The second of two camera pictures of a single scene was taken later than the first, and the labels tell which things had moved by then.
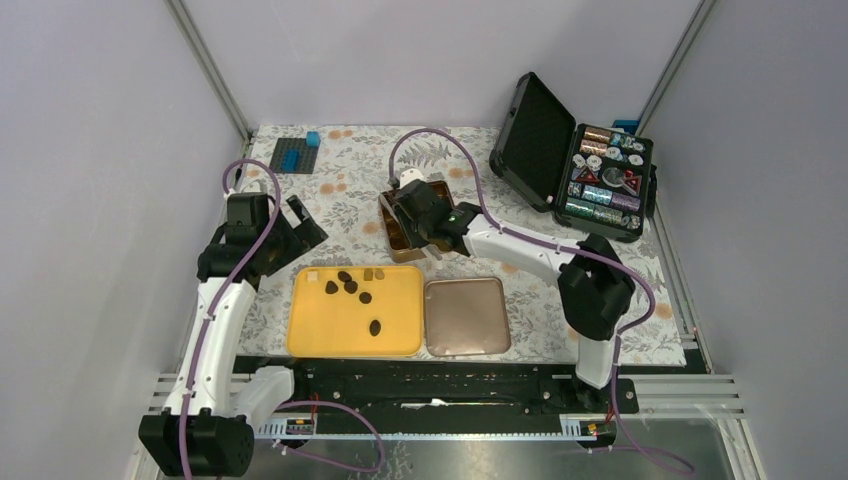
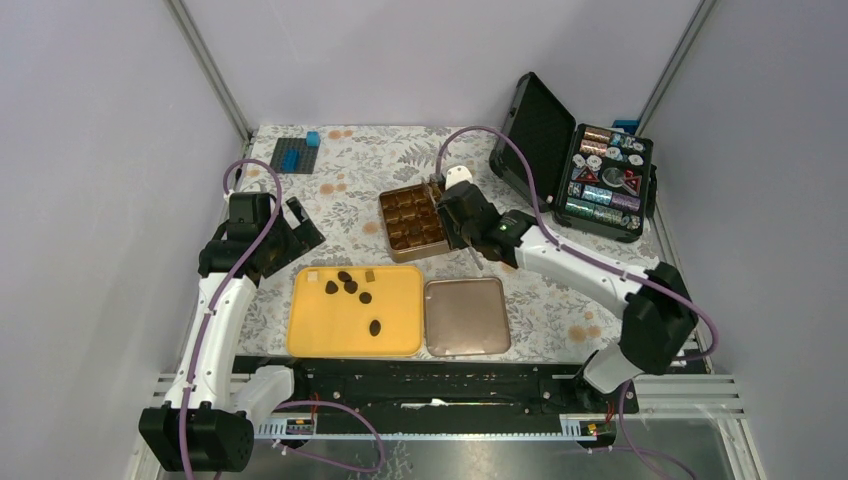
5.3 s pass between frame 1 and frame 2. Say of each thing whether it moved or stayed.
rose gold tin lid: stayed
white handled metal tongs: moved
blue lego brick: stayed
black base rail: stayed
